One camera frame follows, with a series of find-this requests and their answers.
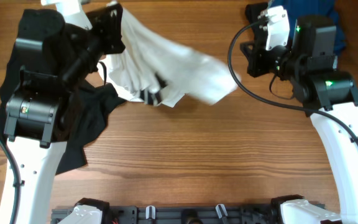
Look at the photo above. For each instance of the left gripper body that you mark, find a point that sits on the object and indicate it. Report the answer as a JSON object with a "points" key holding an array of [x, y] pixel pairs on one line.
{"points": [[104, 42]]}

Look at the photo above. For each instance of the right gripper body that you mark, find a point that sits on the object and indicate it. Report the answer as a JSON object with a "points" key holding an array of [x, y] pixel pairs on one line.
{"points": [[265, 61]]}

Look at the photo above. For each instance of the white t-shirt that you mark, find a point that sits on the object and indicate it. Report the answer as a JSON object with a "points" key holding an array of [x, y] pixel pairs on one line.
{"points": [[157, 71]]}

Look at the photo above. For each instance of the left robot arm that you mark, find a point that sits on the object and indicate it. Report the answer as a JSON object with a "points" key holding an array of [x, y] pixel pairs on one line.
{"points": [[31, 170]]}

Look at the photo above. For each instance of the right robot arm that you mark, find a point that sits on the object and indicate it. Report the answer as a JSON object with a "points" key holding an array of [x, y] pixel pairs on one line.
{"points": [[304, 56]]}

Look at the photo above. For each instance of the black garment at top right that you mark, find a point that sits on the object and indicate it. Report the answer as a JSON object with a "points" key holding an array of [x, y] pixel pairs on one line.
{"points": [[252, 12]]}

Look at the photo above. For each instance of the black garment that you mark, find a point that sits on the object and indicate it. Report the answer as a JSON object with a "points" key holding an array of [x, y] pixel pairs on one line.
{"points": [[85, 124], [252, 12]]}

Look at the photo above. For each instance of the dark blue garment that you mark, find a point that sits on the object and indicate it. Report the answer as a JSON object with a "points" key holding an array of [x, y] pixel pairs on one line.
{"points": [[298, 8]]}

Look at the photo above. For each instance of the black garment on left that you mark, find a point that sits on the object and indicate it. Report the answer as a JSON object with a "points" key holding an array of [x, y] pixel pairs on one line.
{"points": [[85, 124]]}

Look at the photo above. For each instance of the right white rail clip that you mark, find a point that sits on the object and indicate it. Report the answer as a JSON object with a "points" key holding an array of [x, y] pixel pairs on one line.
{"points": [[221, 213]]}

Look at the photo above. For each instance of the white rail clip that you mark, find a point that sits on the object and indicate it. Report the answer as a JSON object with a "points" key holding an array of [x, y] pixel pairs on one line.
{"points": [[221, 213], [150, 212]]}

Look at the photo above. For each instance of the left white rail clip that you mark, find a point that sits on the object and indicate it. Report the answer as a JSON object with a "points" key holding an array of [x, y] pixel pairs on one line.
{"points": [[150, 212]]}

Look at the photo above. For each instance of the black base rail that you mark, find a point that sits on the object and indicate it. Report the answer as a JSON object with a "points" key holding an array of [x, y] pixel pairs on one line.
{"points": [[253, 213]]}

